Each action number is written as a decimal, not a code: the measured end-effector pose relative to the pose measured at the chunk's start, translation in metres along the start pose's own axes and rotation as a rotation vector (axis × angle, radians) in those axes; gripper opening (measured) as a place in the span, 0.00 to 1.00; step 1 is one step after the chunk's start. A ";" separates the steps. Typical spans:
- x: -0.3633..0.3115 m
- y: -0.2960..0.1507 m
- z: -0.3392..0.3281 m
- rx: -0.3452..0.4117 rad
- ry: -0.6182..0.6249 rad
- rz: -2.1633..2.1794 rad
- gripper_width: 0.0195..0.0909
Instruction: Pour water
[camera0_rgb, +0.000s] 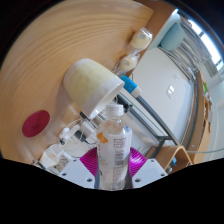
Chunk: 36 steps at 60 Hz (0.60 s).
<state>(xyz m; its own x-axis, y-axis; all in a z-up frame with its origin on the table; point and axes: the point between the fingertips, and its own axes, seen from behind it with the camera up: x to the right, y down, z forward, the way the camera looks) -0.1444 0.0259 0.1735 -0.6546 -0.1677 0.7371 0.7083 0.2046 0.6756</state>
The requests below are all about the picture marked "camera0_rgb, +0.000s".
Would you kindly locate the grey metal shelf frame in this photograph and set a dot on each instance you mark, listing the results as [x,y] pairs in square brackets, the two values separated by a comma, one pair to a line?
[156,113]

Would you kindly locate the small white oval gadget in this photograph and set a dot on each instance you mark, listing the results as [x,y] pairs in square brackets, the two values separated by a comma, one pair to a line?
[64,132]

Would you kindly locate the wooden upper bunk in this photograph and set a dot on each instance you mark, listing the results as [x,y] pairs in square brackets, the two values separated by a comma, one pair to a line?
[200,126]

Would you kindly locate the cream ceramic cup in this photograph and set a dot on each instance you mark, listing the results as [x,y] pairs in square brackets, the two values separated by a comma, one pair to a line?
[90,86]

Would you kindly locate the white wall switch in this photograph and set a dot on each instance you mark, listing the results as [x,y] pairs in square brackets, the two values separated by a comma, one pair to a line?
[170,91]

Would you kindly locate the wrapped bread bun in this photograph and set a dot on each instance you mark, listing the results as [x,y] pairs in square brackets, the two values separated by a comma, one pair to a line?
[140,39]
[126,63]

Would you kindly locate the clear plastic water bottle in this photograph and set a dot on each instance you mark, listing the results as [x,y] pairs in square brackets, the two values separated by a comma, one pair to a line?
[114,150]

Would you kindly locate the blue white tube bottle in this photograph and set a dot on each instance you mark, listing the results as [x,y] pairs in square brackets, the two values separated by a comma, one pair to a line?
[130,86]

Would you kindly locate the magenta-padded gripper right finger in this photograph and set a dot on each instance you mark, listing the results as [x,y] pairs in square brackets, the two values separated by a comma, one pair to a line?
[149,171]

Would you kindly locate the flat round red coaster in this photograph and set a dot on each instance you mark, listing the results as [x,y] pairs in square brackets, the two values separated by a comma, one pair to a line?
[36,124]

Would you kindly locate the striped curtain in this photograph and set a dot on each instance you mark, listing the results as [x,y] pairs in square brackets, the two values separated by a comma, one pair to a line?
[200,46]

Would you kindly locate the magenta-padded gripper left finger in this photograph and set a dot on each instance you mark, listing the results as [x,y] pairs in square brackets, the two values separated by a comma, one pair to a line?
[77,171]

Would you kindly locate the teal pillow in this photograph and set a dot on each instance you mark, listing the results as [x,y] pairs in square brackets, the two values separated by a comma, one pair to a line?
[172,36]

